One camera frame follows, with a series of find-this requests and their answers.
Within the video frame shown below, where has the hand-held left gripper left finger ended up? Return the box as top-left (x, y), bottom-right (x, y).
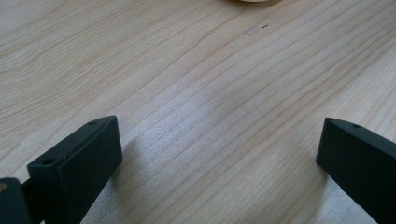
top-left (20, 115), bottom-right (123, 224)

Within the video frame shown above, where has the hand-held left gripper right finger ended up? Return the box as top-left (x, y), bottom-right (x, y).
top-left (316, 117), bottom-right (396, 224)

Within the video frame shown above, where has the cream round object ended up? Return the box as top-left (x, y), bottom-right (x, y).
top-left (232, 0), bottom-right (283, 4)

